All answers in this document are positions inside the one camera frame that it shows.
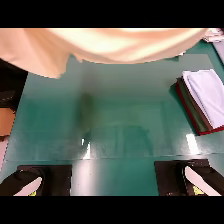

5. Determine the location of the cream garment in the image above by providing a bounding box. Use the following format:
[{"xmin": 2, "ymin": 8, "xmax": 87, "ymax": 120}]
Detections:
[{"xmin": 0, "ymin": 28, "xmax": 209, "ymax": 80}]

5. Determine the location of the red garment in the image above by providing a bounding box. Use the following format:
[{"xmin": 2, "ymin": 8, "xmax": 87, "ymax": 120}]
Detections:
[{"xmin": 175, "ymin": 81, "xmax": 224, "ymax": 137}]

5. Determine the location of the green garment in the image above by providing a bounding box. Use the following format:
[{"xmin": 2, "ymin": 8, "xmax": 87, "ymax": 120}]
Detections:
[{"xmin": 178, "ymin": 78, "xmax": 210, "ymax": 133}]

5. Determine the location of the brown garment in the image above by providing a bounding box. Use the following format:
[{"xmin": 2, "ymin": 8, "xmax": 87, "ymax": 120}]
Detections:
[{"xmin": 180, "ymin": 76, "xmax": 214, "ymax": 132}]

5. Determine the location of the white garment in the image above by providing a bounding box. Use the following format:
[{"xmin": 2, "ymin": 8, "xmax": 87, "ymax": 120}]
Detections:
[{"xmin": 182, "ymin": 68, "xmax": 224, "ymax": 130}]

